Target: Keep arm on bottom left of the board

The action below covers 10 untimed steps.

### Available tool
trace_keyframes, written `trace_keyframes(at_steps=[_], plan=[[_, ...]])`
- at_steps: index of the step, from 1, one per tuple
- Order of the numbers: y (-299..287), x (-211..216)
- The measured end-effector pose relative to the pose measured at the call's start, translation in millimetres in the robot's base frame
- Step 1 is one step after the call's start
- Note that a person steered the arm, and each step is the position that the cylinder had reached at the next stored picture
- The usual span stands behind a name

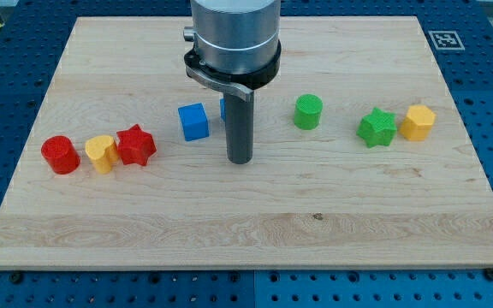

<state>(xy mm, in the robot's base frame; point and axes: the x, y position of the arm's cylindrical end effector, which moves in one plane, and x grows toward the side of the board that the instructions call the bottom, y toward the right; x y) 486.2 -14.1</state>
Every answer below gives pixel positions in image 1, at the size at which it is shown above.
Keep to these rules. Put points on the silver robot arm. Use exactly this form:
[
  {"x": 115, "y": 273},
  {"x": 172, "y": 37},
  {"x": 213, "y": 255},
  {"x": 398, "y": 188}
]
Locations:
[{"x": 236, "y": 47}]

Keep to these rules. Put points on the light wooden board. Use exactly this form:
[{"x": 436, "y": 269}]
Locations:
[{"x": 308, "y": 199}]

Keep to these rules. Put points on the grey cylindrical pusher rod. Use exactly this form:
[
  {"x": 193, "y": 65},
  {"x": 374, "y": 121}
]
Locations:
[{"x": 239, "y": 128}]

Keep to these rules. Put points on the blue cube block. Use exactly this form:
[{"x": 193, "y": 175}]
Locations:
[{"x": 194, "y": 121}]

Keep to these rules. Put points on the green cylinder block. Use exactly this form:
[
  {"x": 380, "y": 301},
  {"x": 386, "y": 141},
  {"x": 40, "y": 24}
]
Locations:
[{"x": 308, "y": 109}]

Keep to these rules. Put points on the red star block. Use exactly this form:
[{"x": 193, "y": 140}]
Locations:
[{"x": 135, "y": 146}]

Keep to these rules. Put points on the green star block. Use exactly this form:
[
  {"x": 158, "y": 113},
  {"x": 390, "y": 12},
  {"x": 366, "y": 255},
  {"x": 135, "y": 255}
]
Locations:
[{"x": 377, "y": 128}]

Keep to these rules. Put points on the yellow heart block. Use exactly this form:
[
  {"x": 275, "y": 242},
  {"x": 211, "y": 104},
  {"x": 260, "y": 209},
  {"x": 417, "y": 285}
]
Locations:
[{"x": 102, "y": 152}]

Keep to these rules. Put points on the yellow hexagon block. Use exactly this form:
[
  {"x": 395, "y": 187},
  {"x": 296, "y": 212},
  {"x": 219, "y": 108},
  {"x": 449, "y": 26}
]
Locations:
[{"x": 418, "y": 122}]

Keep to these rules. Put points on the red cylinder block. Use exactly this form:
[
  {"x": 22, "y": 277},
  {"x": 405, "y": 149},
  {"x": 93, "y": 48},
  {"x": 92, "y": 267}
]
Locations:
[{"x": 60, "y": 154}]

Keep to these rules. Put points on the white fiducial marker tag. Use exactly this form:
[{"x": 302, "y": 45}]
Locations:
[{"x": 446, "y": 40}]

